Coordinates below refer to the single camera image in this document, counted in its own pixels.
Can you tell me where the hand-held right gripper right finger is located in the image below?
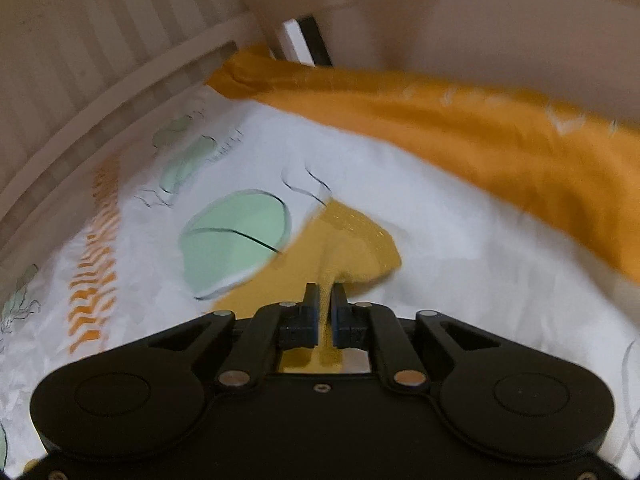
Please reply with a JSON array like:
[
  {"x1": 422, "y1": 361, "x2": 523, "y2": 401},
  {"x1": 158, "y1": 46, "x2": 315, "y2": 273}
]
[{"x1": 331, "y1": 283, "x2": 501, "y2": 392}]

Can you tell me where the orange blanket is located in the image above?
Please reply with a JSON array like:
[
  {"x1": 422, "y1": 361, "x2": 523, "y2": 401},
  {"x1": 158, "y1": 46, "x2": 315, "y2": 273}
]
[{"x1": 206, "y1": 44, "x2": 640, "y2": 286}]

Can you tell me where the mustard yellow small garment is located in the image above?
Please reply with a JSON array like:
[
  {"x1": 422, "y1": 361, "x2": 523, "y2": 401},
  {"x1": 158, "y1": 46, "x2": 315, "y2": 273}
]
[{"x1": 212, "y1": 199, "x2": 404, "y2": 376}]

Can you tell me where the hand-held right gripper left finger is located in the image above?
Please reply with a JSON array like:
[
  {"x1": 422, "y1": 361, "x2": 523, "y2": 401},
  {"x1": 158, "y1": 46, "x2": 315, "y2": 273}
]
[{"x1": 147, "y1": 283, "x2": 320, "y2": 395}]

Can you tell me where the wooden slatted bed frame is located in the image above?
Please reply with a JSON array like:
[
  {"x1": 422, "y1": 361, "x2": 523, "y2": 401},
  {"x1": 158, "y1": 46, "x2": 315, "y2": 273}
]
[{"x1": 0, "y1": 0, "x2": 351, "y2": 306}]

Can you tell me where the white printed bed sheet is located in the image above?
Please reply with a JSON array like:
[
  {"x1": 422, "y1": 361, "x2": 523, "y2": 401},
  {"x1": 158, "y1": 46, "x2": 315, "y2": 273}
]
[{"x1": 0, "y1": 80, "x2": 640, "y2": 480}]

